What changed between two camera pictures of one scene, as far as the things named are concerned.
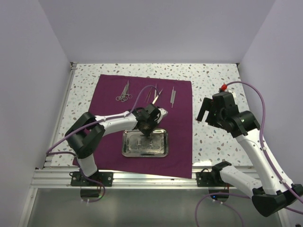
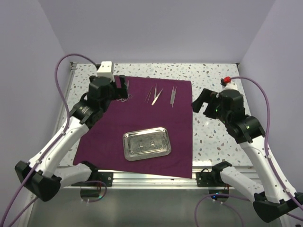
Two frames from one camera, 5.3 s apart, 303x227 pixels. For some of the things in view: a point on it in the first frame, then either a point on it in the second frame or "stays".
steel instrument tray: (135, 145) stays
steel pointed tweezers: (149, 92) stays
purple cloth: (117, 95) stays
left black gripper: (148, 134) -> (120, 92)
